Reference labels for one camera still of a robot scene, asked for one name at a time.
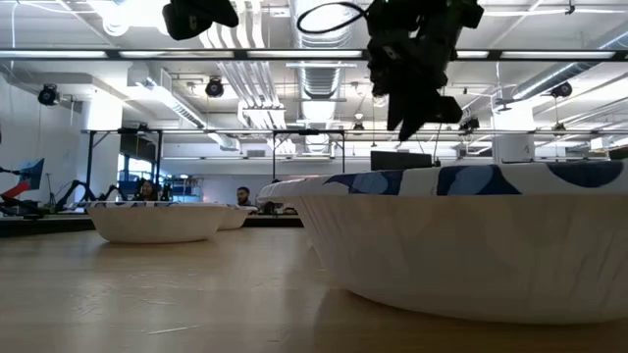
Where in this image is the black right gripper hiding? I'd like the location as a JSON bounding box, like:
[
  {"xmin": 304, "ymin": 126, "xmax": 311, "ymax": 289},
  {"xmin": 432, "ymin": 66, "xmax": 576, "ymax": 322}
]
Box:
[{"xmin": 365, "ymin": 0, "xmax": 485, "ymax": 143}]

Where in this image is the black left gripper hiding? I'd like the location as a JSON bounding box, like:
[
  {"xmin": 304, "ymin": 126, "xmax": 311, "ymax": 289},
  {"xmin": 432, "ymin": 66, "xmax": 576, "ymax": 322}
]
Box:
[{"xmin": 161, "ymin": 0, "xmax": 240, "ymax": 42}]

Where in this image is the black monitor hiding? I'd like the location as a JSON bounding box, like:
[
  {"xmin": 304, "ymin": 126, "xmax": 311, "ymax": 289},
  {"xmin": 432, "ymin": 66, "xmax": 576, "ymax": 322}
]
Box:
[{"xmin": 370, "ymin": 150, "xmax": 435, "ymax": 173}]

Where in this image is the blue patterned paper bowl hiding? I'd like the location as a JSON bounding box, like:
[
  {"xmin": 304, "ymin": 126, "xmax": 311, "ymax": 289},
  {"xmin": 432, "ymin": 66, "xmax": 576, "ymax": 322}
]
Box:
[
  {"xmin": 256, "ymin": 159, "xmax": 628, "ymax": 326},
  {"xmin": 84, "ymin": 200, "xmax": 230, "ymax": 245},
  {"xmin": 217, "ymin": 204, "xmax": 259, "ymax": 231}
]

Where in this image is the blue and red panel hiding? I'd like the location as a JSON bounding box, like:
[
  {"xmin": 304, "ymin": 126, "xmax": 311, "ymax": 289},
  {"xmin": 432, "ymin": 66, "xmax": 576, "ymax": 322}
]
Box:
[{"xmin": 0, "ymin": 157, "xmax": 46, "ymax": 218}]

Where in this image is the silver ventilation duct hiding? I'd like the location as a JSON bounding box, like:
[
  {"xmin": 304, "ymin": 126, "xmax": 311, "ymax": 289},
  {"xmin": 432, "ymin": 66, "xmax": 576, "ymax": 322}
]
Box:
[{"xmin": 290, "ymin": 0, "xmax": 355, "ymax": 100}]

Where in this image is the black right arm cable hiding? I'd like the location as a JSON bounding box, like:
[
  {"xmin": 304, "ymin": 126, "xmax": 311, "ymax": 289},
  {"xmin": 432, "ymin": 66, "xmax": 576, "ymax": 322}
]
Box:
[{"xmin": 295, "ymin": 1, "xmax": 375, "ymax": 36}]

